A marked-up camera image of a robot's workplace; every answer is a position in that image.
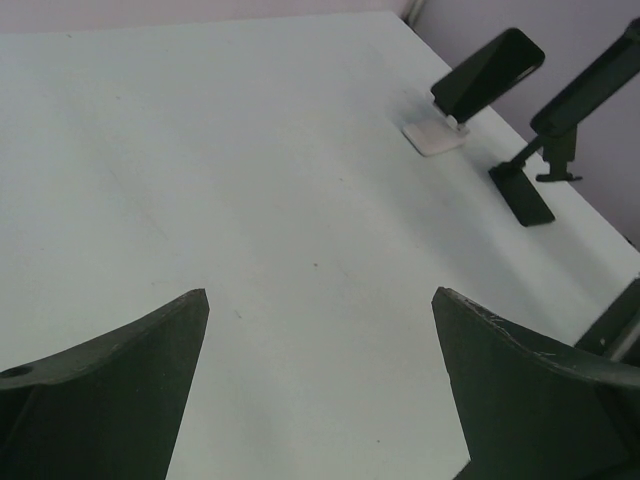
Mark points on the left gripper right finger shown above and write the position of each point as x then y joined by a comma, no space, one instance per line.
532,407

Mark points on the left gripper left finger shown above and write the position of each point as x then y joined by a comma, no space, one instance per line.
108,408

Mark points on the black phone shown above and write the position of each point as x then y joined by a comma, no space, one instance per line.
613,69
487,74

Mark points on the right aluminium frame post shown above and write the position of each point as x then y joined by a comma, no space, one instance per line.
413,11

